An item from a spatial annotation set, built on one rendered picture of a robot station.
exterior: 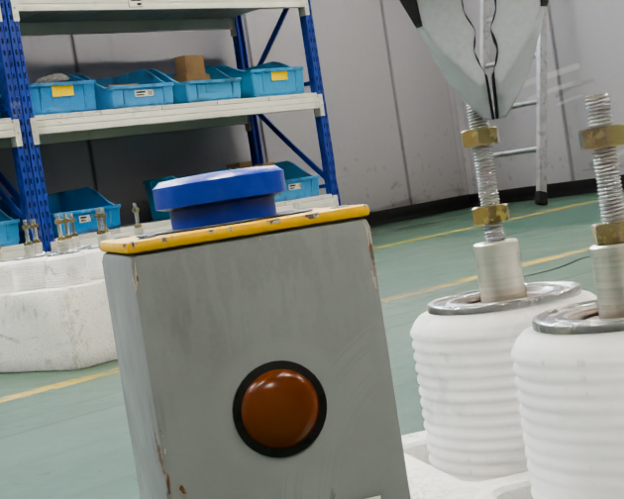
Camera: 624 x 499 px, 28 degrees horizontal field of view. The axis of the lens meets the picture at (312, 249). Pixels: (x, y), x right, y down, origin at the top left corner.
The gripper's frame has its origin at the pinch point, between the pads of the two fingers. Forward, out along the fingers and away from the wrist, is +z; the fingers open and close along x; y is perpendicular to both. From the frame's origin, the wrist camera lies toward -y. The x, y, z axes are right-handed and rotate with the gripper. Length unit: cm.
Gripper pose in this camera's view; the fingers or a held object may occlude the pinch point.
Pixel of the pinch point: (491, 92)
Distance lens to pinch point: 60.1
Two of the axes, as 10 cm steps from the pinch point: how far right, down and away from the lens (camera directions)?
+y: 1.3, -0.7, 9.9
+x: -9.8, 1.4, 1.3
